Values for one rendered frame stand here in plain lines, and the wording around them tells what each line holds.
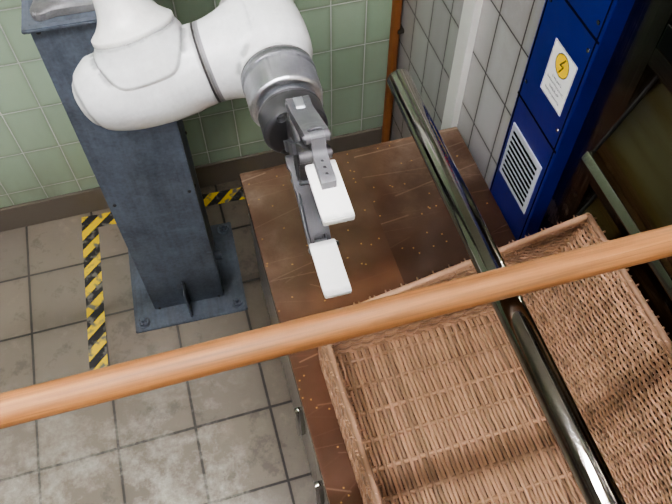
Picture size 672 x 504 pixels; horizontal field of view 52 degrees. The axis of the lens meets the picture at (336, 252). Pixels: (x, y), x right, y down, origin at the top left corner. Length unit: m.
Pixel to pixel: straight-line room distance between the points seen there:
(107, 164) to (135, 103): 0.70
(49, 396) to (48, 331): 1.49
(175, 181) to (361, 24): 0.72
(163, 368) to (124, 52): 0.39
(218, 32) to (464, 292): 0.43
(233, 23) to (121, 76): 0.14
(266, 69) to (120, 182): 0.85
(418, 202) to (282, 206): 0.29
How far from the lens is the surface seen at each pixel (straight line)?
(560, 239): 1.23
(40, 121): 2.06
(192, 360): 0.62
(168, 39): 0.86
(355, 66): 2.09
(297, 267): 1.40
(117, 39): 0.85
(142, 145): 1.52
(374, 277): 1.38
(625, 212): 1.09
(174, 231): 1.76
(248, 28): 0.85
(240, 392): 1.92
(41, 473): 1.97
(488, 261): 0.71
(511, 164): 1.42
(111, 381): 0.63
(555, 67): 1.22
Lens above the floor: 1.76
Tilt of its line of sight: 56 degrees down
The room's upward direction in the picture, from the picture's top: straight up
